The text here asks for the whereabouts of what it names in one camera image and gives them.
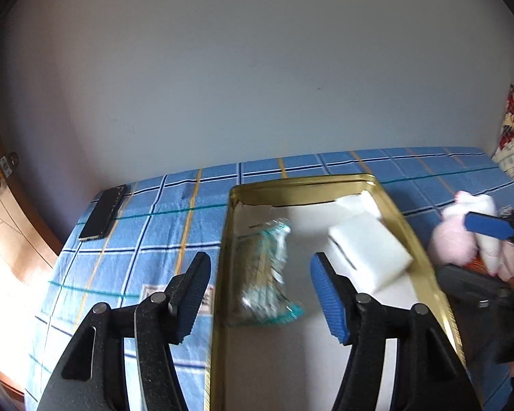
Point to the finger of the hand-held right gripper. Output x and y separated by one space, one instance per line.
475 284
488 224

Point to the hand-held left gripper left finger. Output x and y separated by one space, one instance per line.
190 299

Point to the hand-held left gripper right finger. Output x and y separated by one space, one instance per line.
327 299

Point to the red orange soft item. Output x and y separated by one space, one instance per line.
479 266

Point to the clear teal packet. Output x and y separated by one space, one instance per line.
263 265

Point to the gold tin box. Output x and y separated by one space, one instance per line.
282 372

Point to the white foam block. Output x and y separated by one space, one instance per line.
370 252

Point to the blue plaid bed sheet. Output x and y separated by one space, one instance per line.
154 222

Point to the black smartphone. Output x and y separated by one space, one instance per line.
103 214

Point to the wooden door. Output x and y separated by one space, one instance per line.
8 239

